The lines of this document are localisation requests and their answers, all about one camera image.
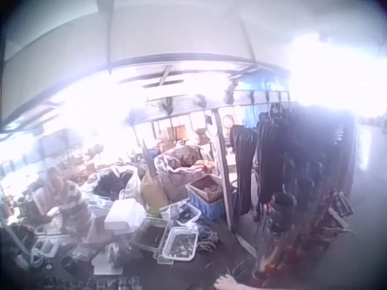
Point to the white bag of black goods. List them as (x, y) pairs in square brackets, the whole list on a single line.
[(110, 184)]

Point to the white tray of small parts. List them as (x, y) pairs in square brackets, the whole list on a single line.
[(180, 243)]

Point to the blue plastic crate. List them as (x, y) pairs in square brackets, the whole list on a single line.
[(211, 208)]

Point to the black hanging garment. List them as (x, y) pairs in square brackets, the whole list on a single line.
[(243, 163)]

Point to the brown cardboard box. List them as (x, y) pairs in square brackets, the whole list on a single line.
[(208, 185)]

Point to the person's right hand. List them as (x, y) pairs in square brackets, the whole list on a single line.
[(227, 284)]

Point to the row of black hanging garments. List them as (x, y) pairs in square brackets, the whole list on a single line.
[(302, 151)]

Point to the blue tarp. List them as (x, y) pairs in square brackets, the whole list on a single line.
[(255, 90)]

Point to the round white dial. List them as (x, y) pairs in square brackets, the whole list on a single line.
[(227, 121)]

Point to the metal rack frame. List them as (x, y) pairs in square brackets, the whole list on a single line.
[(222, 169)]

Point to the large white woven sack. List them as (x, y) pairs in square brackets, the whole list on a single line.
[(176, 175)]

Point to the person's right fingers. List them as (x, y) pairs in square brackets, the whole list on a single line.
[(220, 281)]

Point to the white tray with black items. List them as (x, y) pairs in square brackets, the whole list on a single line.
[(186, 213)]

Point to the yellow plastic bag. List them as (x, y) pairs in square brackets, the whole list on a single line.
[(152, 190)]

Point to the white foam box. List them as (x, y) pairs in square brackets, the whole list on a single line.
[(124, 216)]

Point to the shelf of brown boxes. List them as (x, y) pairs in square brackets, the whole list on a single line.
[(178, 134)]

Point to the clear tray with dark contents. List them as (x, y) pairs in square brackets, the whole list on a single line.
[(149, 234)]

